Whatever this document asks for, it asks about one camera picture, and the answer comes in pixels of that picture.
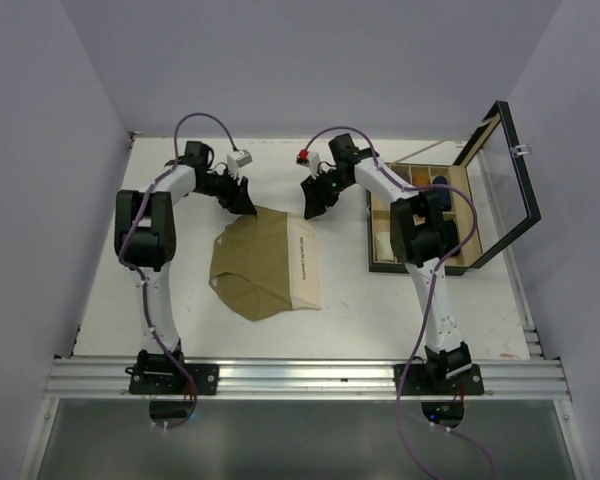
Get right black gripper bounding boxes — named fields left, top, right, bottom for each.
left=301, top=167, right=353, bottom=218

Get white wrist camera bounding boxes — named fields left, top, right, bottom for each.
left=226, top=149, right=253, bottom=178
left=296, top=149, right=321, bottom=177

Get khaki underwear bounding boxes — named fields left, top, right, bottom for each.
left=209, top=206, right=322, bottom=321

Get rolled orange underwear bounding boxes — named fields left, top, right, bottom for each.
left=412, top=171, right=431, bottom=186

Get rolled navy underwear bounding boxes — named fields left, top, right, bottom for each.
left=432, top=175, right=453, bottom=212

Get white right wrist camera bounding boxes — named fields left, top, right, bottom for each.
left=296, top=149, right=321, bottom=177

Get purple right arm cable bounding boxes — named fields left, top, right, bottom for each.
left=307, top=125, right=499, bottom=480

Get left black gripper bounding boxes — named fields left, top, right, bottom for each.
left=195, top=165, right=256, bottom=214

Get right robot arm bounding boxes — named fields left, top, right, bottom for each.
left=296, top=134, right=472, bottom=397

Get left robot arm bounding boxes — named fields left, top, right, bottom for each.
left=114, top=141, right=257, bottom=400

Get aluminium mounting rail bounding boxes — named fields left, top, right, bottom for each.
left=43, top=357, right=570, bottom=401

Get rolled cream underwear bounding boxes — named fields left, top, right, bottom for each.
left=374, top=231, right=395, bottom=263

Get black compartment storage box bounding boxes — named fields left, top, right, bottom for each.
left=389, top=100, right=541, bottom=276

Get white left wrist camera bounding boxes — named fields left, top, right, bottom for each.
left=226, top=149, right=253, bottom=178

